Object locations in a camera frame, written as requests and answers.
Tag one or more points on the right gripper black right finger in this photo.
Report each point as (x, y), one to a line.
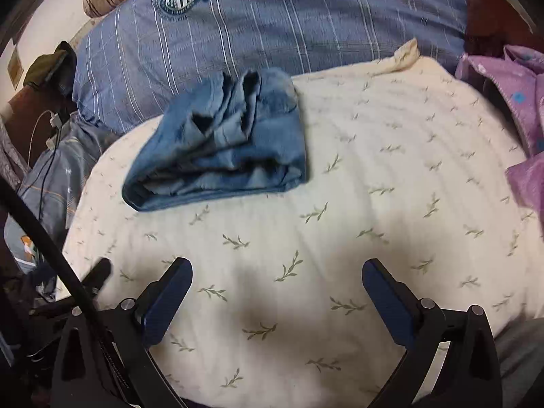
(470, 374)

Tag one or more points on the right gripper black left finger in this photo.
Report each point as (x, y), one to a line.
(104, 360)

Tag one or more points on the blue denim pants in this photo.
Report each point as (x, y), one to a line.
(226, 137)

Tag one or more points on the grey star-print blanket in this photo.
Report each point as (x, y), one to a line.
(52, 191)

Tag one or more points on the cream leaf-print pillow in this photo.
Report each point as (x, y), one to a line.
(407, 165)

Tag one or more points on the dark green cloth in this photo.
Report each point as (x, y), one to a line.
(54, 71)

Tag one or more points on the purple floral cloth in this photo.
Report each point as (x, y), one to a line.
(518, 78)

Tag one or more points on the blue plaid pillow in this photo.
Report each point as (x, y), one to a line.
(145, 52)

